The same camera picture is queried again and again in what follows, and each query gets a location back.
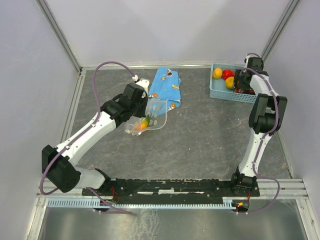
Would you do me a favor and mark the clear zip top bag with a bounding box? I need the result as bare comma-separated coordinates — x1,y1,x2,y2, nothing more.
124,98,168,136

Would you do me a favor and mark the light blue cable duct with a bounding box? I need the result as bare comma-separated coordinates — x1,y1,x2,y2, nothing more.
47,196,247,209

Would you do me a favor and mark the light blue plastic basket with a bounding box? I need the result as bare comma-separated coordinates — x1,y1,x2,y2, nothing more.
209,63,257,104

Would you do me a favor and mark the dark red purple fruit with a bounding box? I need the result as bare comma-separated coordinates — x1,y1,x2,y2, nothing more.
233,88,255,95

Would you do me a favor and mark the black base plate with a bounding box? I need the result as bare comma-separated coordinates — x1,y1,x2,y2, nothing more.
95,178,260,205

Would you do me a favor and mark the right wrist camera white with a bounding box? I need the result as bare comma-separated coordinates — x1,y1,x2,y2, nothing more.
244,53,256,67

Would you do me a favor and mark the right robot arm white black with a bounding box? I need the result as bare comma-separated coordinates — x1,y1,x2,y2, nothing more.
229,53,288,196

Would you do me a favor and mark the red bell pepper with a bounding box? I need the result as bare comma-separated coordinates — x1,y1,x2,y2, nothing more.
221,69,235,80

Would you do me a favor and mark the green orange mango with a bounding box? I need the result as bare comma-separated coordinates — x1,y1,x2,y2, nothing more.
134,115,150,131

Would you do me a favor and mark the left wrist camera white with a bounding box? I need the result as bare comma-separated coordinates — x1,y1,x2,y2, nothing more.
132,75,150,98

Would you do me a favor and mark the yellow green round fruit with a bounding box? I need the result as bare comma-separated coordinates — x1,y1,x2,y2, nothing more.
224,76,234,90

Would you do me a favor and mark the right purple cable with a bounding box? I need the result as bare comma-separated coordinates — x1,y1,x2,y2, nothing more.
234,52,281,215

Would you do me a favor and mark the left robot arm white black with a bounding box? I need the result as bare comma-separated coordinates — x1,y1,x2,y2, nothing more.
41,78,150,195

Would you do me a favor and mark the blue patterned cloth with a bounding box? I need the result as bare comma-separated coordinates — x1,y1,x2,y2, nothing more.
148,66,181,111

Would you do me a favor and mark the small yellow fruit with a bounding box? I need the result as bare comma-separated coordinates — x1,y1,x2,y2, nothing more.
212,67,223,80

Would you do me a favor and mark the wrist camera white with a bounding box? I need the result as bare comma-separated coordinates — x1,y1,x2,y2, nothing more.
132,75,150,98
244,53,256,67

